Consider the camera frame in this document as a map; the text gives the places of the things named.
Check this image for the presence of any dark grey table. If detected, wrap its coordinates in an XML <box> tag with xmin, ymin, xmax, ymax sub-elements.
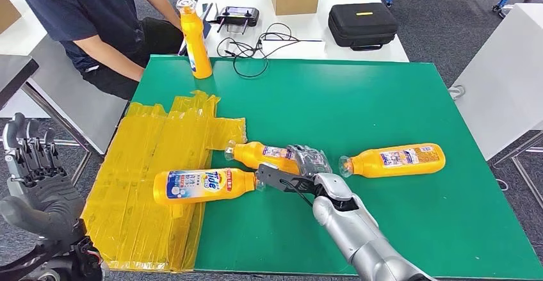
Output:
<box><xmin>0</xmin><ymin>55</ymin><xmax>92</xmax><ymax>187</ymax></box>

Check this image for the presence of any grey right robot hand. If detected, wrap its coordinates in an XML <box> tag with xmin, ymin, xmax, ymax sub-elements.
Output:
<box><xmin>288</xmin><ymin>144</ymin><xmax>332</xmax><ymax>178</ymax></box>

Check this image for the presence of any white table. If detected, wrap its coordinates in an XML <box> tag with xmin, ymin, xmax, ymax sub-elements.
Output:
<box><xmin>450</xmin><ymin>3</ymin><xmax>543</xmax><ymax>210</ymax></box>
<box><xmin>178</xmin><ymin>0</ymin><xmax>410</xmax><ymax>63</ymax></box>
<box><xmin>0</xmin><ymin>0</ymin><xmax>128</xmax><ymax>155</ymax></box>

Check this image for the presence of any black remote controller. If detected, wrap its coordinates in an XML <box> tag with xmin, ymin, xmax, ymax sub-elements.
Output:
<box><xmin>215</xmin><ymin>6</ymin><xmax>261</xmax><ymax>34</ymax></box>

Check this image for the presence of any yellow taped plastic sheet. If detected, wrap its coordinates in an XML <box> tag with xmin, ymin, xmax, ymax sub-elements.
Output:
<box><xmin>80</xmin><ymin>90</ymin><xmax>248</xmax><ymax>273</ymax></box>

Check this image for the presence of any person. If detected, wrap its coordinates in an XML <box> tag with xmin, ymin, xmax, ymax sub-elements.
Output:
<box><xmin>12</xmin><ymin>0</ymin><xmax>185</xmax><ymax>101</ymax></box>

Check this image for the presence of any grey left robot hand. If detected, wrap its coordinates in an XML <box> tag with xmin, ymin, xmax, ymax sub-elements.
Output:
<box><xmin>0</xmin><ymin>113</ymin><xmax>86</xmax><ymax>242</ymax></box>

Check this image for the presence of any black carrying case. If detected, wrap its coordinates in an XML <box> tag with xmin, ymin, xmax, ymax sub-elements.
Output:
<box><xmin>327</xmin><ymin>2</ymin><xmax>400</xmax><ymax>52</ymax></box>

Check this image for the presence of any green table mat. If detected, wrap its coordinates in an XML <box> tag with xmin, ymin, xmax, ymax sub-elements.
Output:
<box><xmin>130</xmin><ymin>55</ymin><xmax>543</xmax><ymax>281</ymax></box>

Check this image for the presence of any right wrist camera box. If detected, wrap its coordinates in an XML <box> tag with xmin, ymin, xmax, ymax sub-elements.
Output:
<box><xmin>255</xmin><ymin>163</ymin><xmax>317</xmax><ymax>197</ymax></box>

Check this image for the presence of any orange detergent bottle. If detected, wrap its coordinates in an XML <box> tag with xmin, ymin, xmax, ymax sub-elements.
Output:
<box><xmin>223</xmin><ymin>140</ymin><xmax>302</xmax><ymax>175</ymax></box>
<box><xmin>152</xmin><ymin>168</ymin><xmax>266</xmax><ymax>206</ymax></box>
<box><xmin>175</xmin><ymin>0</ymin><xmax>213</xmax><ymax>80</ymax></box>
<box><xmin>337</xmin><ymin>143</ymin><xmax>446</xmax><ymax>179</ymax></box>

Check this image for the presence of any small brown cardboard box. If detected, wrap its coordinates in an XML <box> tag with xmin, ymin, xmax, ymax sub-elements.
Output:
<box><xmin>0</xmin><ymin>0</ymin><xmax>22</xmax><ymax>34</ymax></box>

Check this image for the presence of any blue tablet folio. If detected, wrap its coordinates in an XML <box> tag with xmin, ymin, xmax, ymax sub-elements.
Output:
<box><xmin>178</xmin><ymin>2</ymin><xmax>213</xmax><ymax>57</ymax></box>

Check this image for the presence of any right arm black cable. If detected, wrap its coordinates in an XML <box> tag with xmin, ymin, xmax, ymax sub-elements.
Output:
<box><xmin>277</xmin><ymin>178</ymin><xmax>317</xmax><ymax>209</ymax></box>

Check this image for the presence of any black tangled cable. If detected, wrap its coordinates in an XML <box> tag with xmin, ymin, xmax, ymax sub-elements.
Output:
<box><xmin>215</xmin><ymin>22</ymin><xmax>323</xmax><ymax>79</ymax></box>

